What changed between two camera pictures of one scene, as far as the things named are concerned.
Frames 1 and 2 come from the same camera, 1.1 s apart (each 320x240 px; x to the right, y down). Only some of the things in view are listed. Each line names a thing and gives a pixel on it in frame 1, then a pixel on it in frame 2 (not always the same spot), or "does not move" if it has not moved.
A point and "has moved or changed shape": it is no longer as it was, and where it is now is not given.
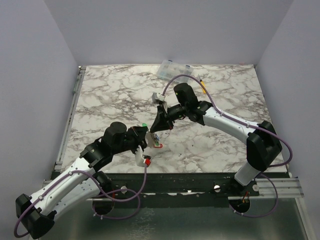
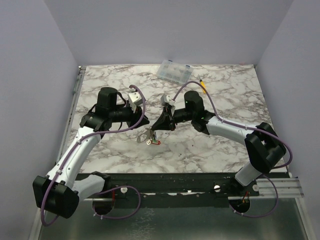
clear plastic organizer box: (167, 70) does not move
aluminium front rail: (289, 189) does not move
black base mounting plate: (175, 189) does not move
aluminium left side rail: (59, 159) does not move
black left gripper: (138, 133) to (135, 117)
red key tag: (160, 146) has moved or changed shape
